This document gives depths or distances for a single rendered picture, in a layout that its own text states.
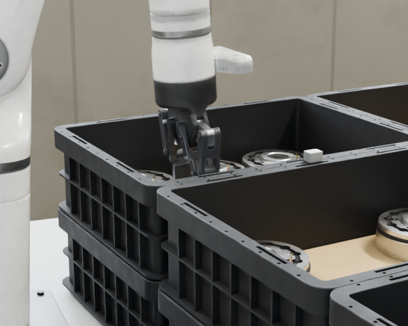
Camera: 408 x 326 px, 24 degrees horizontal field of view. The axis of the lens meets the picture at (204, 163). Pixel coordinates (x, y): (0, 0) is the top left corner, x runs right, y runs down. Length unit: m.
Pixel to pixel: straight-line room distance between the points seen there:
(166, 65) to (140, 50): 1.59
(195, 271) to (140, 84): 1.80
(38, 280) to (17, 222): 0.40
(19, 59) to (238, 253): 0.28
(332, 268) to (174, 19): 0.33
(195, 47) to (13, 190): 0.28
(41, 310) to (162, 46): 0.33
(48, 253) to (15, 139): 0.51
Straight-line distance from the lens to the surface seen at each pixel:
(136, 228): 1.04
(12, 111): 0.98
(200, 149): 1.09
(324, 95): 1.44
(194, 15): 1.09
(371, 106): 1.50
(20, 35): 0.91
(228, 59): 1.12
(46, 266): 1.40
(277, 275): 0.79
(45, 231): 1.54
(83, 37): 2.64
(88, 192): 1.17
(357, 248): 1.11
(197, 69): 1.10
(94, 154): 1.12
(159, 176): 1.26
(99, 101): 2.69
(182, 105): 1.10
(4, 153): 0.94
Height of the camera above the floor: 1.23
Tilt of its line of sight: 16 degrees down
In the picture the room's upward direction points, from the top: straight up
